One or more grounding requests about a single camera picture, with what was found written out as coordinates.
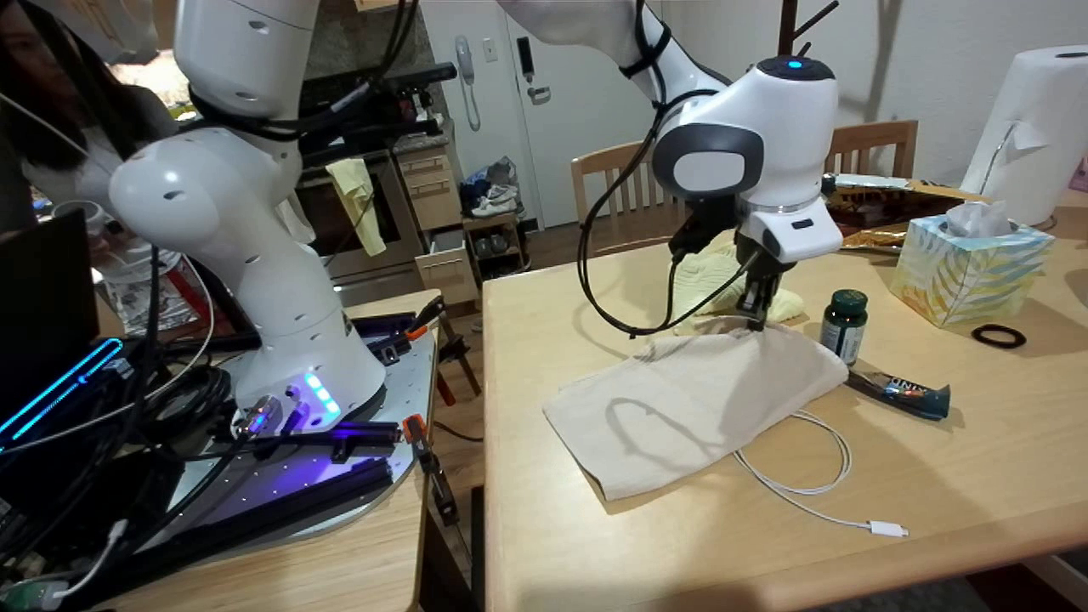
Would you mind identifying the patterned tissue box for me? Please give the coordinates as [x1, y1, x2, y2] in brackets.
[887, 201, 1058, 333]

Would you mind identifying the person with dark hair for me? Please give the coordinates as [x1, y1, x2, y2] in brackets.
[0, 0, 174, 210]

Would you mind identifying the white electric water boiler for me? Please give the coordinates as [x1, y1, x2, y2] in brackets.
[960, 44, 1088, 231]

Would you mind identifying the red black clamp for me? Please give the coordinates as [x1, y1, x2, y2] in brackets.
[400, 411, 460, 527]

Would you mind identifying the wooden drawer cabinet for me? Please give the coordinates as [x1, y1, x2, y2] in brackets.
[393, 141, 487, 309]

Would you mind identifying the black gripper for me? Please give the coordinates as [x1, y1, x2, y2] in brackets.
[735, 231, 793, 333]

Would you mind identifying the dark green pill bottle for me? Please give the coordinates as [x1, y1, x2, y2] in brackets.
[818, 286, 874, 366]

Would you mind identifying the dark snack bar wrapper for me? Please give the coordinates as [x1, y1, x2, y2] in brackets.
[848, 357, 954, 426]

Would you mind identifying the black laptop screen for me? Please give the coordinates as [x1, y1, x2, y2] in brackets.
[0, 207, 98, 402]

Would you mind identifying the dark wooden coat rack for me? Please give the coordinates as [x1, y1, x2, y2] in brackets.
[775, 0, 848, 62]

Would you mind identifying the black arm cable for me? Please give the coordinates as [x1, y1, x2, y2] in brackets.
[570, 0, 757, 340]

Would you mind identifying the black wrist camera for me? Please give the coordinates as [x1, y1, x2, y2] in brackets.
[666, 201, 743, 265]

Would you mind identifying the white sneaker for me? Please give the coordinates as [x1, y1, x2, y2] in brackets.
[462, 156, 526, 222]

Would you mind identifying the dark door lock handle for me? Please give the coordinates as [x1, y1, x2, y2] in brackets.
[512, 31, 553, 109]

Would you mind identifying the black rubber ring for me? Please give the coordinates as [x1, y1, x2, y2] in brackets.
[969, 319, 1030, 354]

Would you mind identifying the white charging cable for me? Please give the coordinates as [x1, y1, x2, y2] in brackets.
[731, 411, 911, 544]

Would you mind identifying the black box with blue light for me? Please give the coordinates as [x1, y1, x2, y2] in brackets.
[0, 333, 128, 448]

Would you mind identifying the beige cloth towel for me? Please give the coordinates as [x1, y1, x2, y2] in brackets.
[542, 322, 850, 507]

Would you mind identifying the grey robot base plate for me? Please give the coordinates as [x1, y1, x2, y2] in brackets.
[145, 286, 445, 558]

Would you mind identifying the brown snack bag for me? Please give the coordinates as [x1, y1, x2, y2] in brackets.
[831, 170, 986, 231]

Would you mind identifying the white wall telephone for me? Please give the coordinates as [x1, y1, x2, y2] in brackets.
[453, 31, 487, 136]

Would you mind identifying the yellow hanging rag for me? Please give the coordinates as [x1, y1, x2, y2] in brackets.
[322, 153, 389, 258]

